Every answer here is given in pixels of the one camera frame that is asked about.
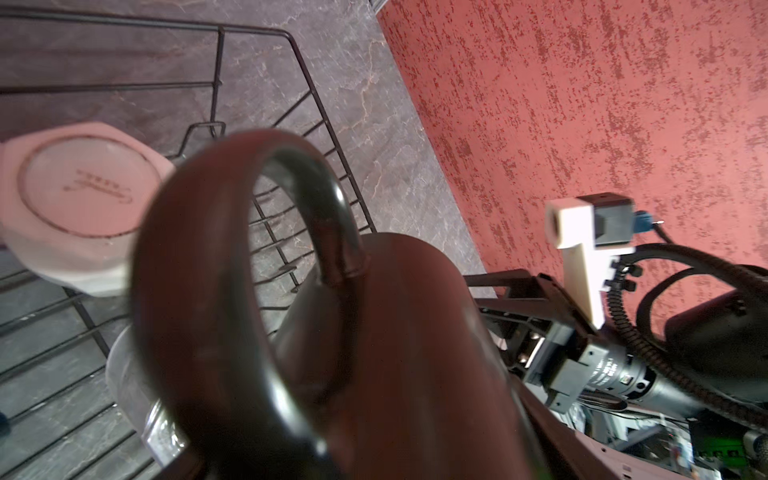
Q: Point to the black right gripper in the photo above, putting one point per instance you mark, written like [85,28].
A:
[549,343]

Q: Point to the black mug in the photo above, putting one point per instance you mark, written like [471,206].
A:
[400,375]

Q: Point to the clear plastic cup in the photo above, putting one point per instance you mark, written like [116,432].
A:
[139,403]

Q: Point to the white faceted mug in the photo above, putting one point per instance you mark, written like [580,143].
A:
[72,201]

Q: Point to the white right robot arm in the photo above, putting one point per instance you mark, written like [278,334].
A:
[716,350]

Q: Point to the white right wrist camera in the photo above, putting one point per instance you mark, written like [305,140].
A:
[592,232]

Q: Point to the black wire dish rack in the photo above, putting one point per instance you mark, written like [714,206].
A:
[196,318]

